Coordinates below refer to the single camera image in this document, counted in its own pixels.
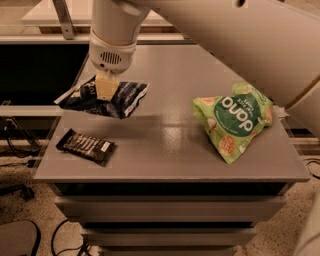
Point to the blue chip bag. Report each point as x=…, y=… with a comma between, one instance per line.
x=122, y=104

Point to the black chair base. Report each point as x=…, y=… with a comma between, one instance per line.
x=25, y=192

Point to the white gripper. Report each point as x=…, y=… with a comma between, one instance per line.
x=111, y=55

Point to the metal railing frame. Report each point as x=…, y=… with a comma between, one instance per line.
x=68, y=22

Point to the green rice chips bag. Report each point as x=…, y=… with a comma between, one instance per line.
x=231, y=122

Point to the grey chair seat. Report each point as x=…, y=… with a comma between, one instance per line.
x=20, y=238

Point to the black chocolate rxbar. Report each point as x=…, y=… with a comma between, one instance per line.
x=84, y=146

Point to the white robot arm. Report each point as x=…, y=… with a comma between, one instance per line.
x=269, y=44

